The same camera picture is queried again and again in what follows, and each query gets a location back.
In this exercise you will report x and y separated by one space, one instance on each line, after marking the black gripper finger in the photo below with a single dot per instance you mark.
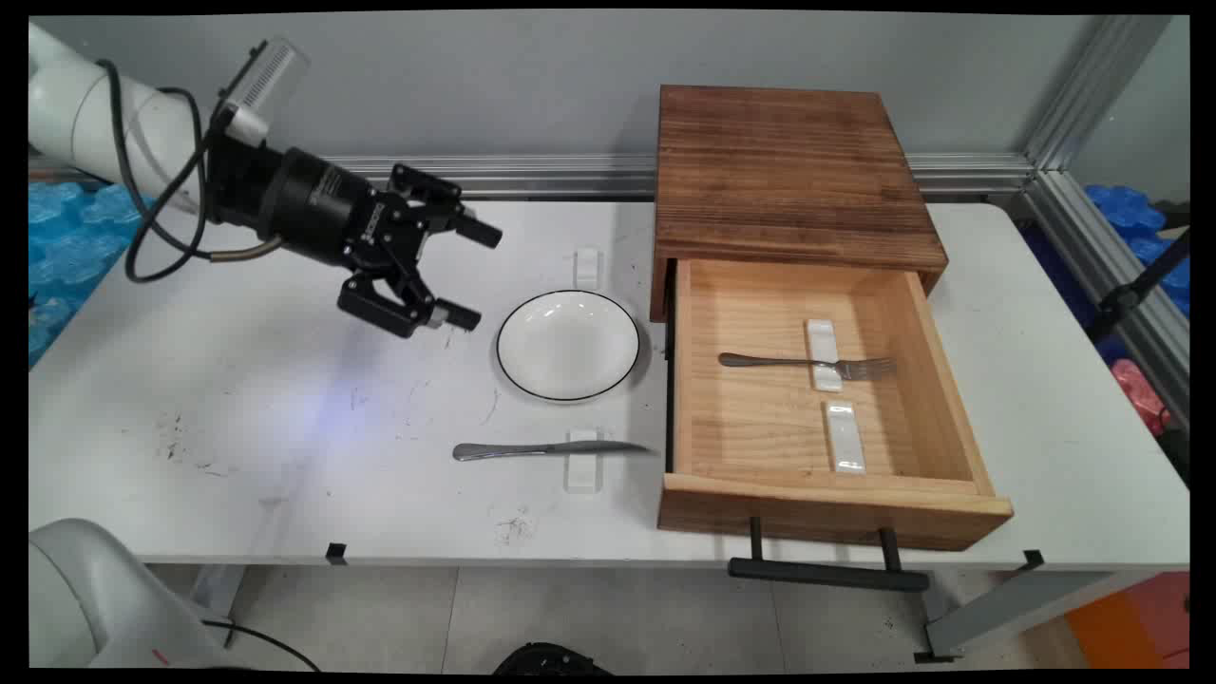
385 299
432 195

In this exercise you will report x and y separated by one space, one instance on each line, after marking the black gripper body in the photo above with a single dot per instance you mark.
318 209

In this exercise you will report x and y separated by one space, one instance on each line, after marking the silver table knife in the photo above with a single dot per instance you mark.
513 449

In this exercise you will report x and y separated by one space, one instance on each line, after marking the white plate with black rim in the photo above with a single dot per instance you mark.
568 344

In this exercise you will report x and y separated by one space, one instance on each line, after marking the black table clip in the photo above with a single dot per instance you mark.
335 554
1033 560

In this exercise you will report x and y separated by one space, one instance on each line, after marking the grey table leg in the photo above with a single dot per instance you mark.
1026 603
218 594

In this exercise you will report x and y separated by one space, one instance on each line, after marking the dark wooden drawer cabinet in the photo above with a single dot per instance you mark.
788 171

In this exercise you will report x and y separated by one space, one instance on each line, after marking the silver fork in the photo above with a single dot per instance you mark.
769 361

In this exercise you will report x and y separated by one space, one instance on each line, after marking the black round object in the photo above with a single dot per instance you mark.
551 660

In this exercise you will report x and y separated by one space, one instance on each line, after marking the light wooden drawer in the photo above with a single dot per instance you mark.
836 508

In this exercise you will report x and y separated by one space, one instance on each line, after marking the red bag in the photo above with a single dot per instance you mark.
1140 389

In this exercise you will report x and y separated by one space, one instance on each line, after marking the orange box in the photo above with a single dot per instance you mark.
1135 622

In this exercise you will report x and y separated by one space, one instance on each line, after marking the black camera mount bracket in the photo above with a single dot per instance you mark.
233 180

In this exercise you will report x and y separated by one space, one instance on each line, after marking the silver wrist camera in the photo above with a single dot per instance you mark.
266 81

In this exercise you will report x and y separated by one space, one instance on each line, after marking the aluminium frame rail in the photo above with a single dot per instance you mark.
570 176
1102 256

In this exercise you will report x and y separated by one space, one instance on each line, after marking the aluminium frame post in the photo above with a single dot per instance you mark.
1092 85

